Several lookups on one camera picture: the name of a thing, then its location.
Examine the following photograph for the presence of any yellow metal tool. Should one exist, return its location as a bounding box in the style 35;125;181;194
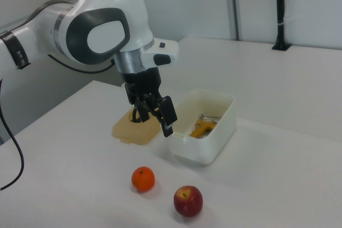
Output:
189;114;222;139

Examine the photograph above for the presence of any beige container lid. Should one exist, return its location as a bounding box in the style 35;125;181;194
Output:
111;106;161;146

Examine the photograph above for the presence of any black lid handle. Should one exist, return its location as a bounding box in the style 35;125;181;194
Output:
129;107;150;124

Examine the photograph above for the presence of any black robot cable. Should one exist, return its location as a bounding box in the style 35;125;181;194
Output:
0;53;117;191

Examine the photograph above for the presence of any grey partition post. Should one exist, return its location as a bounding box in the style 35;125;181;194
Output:
228;0;243;41

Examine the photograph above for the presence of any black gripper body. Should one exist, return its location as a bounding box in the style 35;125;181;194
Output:
120;67;164;104

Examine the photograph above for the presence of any black cable strap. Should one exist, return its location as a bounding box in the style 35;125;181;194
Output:
0;30;32;70

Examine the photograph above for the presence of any orange toy fruit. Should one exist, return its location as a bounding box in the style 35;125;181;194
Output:
131;166;156;193

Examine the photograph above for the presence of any black clamped stand pole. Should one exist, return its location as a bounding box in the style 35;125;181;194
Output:
271;0;292;51

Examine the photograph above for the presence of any white plastic container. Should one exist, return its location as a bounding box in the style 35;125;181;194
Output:
166;88;237;166

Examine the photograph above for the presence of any red toy apple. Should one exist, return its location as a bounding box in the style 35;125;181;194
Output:
173;185;204;218

